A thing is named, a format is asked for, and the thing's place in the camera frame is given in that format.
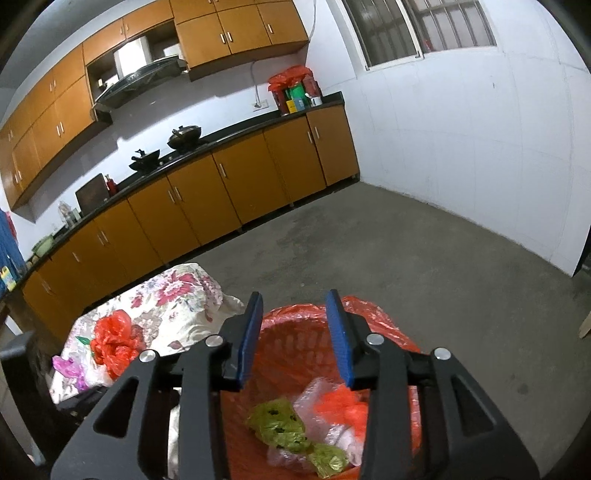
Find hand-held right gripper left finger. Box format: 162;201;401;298
50;291;265;480

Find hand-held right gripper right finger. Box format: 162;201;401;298
324;289;541;480

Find orange plastic basket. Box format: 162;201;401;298
215;295;423;480

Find clear bubble wrap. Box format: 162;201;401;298
265;376;370;477

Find blue hanging cloth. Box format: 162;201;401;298
0;210;27;296

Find green plastic wrapper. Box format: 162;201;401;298
247;398;311;451
308;442;351;476

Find black pot with lid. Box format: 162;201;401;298
167;124;203;151

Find wooden upper cabinets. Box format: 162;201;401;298
0;0;310;211

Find wooden cutting board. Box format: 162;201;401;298
75;173;108;217

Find red bag on containers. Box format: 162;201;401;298
268;65;315;92

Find black wok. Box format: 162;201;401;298
128;148;162;174

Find purple plastic bag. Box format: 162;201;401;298
51;354;91;391

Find steel range hood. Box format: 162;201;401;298
92;37;188;112

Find floral tablecloth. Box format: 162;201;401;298
48;262;248;479

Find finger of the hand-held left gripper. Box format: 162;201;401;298
54;384;112;417

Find wooden cabinets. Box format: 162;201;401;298
21;105;360;343
0;0;310;211

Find wooden lower cabinets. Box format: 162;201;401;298
21;105;360;343

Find barred window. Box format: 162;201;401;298
342;0;498;71

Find red basket liner bag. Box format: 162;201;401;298
342;295;423;462

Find red plastic bag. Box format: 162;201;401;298
89;309;149;377
316;385;370;445

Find black countertop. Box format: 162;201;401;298
0;91;345;298

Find clear plastic bag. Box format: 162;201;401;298
57;200;81;227

